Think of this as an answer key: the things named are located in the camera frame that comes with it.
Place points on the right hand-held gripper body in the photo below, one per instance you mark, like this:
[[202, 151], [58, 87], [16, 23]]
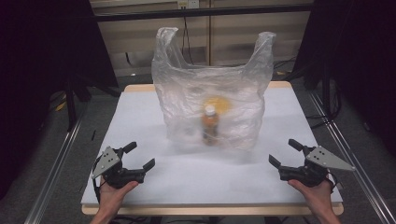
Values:
[[314, 169]]

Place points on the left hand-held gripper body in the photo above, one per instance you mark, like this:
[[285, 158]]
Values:
[[109, 161]]

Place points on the clear plastic bag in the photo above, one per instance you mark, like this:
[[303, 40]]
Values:
[[186, 90]]

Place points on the person's right hand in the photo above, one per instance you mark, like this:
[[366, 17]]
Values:
[[313, 194]]

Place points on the person's left hand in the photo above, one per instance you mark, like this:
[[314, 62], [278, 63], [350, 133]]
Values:
[[113, 194]]

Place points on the black metal stand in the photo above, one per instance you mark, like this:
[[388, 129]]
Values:
[[71, 102]]

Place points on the brown drink bottle white cap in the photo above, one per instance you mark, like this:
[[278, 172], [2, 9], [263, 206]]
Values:
[[210, 124]]

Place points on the yellow floor tape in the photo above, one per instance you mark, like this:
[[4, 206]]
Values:
[[61, 106]]

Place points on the yellow round item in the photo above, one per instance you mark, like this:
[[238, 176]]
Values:
[[222, 104]]

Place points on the black curtain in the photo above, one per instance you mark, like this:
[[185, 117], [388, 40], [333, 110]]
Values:
[[358, 46], [37, 62]]

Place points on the black horizontal bar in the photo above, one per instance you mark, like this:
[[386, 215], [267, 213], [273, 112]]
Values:
[[199, 12]]

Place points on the metal floor rail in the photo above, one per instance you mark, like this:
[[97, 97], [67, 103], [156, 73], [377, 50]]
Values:
[[56, 168], [351, 146]]

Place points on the white wall socket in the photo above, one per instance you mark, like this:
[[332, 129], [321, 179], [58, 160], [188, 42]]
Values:
[[188, 3]]

